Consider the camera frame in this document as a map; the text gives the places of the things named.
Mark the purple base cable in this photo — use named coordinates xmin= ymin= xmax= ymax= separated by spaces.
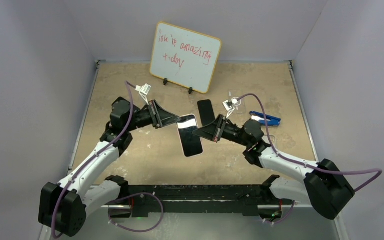
xmin=262 ymin=200 xmax=296 ymax=226
xmin=107 ymin=192 xmax=164 ymax=233

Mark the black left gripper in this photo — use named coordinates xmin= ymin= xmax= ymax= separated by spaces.
xmin=125 ymin=100 xmax=181 ymax=133

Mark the aluminium frame rail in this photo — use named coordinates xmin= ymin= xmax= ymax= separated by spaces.
xmin=101 ymin=199 xmax=311 ymax=209

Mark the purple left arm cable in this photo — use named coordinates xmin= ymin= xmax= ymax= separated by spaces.
xmin=50 ymin=80 xmax=138 ymax=239

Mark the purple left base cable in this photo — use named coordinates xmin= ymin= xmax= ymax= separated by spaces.
xmin=107 ymin=192 xmax=164 ymax=233

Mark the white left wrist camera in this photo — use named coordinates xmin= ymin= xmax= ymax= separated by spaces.
xmin=134 ymin=83 xmax=152 ymax=105

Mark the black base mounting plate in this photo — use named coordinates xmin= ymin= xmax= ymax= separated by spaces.
xmin=96 ymin=184 xmax=294 ymax=219

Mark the beige phone case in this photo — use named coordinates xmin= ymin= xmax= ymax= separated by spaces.
xmin=262 ymin=135 xmax=278 ymax=152

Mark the yellow framed whiteboard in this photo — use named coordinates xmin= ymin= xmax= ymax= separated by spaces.
xmin=149 ymin=21 xmax=222 ymax=94

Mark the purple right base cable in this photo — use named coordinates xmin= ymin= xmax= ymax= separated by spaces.
xmin=262 ymin=200 xmax=296 ymax=226

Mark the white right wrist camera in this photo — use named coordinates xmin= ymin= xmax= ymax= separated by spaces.
xmin=222 ymin=97 xmax=242 ymax=119

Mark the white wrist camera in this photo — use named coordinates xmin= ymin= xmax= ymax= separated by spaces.
xmin=222 ymin=97 xmax=242 ymax=119
xmin=134 ymin=83 xmax=152 ymax=105

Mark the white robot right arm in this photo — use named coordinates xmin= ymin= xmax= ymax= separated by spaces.
xmin=192 ymin=115 xmax=356 ymax=220

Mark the blue black stapler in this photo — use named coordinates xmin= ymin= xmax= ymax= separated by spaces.
xmin=249 ymin=111 xmax=282 ymax=127

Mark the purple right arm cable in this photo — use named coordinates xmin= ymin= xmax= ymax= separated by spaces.
xmin=236 ymin=93 xmax=383 ymax=193

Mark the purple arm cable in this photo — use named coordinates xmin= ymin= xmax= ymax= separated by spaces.
xmin=236 ymin=93 xmax=383 ymax=193
xmin=50 ymin=80 xmax=138 ymax=239

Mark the clear magsafe phone case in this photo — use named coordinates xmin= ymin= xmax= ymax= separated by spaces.
xmin=227 ymin=89 xmax=247 ymax=115

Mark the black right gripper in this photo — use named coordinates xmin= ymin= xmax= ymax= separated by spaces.
xmin=193 ymin=114 xmax=251 ymax=147

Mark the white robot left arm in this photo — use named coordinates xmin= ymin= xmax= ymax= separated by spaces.
xmin=38 ymin=97 xmax=181 ymax=237

